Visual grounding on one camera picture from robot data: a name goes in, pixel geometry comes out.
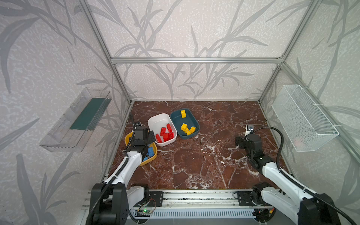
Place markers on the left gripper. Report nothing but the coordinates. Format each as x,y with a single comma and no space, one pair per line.
150,138

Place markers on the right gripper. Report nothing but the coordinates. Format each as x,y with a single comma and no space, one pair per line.
240,142

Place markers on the yellow plastic bin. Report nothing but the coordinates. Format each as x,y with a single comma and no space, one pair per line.
153,145

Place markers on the red lego brick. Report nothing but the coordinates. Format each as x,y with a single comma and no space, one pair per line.
163,131
168,136
169,128
158,138

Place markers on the small yellow lego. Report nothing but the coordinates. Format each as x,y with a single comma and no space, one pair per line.
191,131

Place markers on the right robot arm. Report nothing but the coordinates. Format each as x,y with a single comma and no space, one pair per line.
318,210

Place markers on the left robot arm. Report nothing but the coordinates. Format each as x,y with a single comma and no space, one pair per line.
111,201

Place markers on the white plastic bin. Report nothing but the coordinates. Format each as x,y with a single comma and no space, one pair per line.
155,124

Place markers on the teal plastic bin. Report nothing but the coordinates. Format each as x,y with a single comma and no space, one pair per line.
190,120

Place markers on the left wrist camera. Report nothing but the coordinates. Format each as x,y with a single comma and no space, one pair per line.
138,124

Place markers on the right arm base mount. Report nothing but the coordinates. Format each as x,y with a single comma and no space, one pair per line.
250,198

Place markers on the white wire wall basket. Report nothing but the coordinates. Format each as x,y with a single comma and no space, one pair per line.
306,125

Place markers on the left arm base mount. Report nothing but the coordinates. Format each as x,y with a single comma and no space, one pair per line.
153,199

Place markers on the clear plastic wall shelf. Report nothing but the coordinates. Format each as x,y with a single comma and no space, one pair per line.
75,127

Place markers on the aluminium front rail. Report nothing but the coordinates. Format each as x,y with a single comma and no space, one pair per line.
198,202

